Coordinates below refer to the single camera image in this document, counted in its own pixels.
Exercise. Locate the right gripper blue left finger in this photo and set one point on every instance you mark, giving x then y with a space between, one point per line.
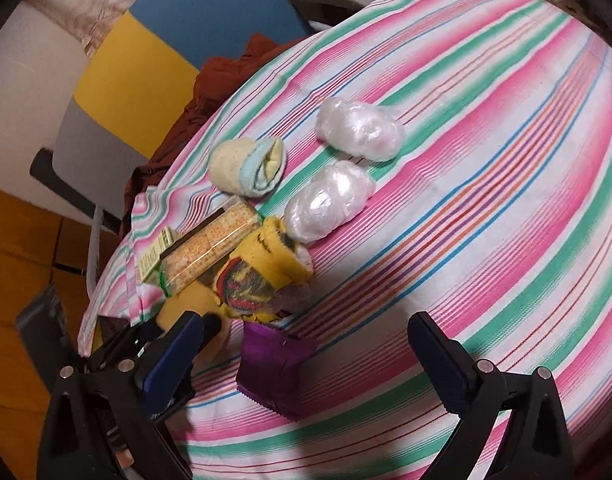
167 359

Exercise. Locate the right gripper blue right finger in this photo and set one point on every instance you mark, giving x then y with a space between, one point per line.
445 362

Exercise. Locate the yellow sponge block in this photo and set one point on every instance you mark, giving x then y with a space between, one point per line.
199 299

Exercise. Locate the purple snack pouch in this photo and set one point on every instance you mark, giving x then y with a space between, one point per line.
270 368

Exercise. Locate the green white small box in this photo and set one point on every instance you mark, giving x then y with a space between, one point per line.
150 259

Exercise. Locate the yellow patterned rolled sock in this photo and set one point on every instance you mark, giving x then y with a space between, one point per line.
266 277

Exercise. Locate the cracker pack clear wrap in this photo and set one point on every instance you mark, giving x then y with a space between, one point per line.
205 245

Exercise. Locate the striped pink green tablecloth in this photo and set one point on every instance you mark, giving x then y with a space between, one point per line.
495 218

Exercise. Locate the cream blue rolled sock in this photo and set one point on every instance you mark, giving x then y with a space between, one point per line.
247 167

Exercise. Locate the white plastic bag bundle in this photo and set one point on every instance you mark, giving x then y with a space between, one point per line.
360 129

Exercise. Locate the blue yellow grey chair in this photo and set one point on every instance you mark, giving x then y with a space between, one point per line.
138 82

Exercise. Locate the dark red garment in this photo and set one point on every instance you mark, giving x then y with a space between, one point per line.
215 83

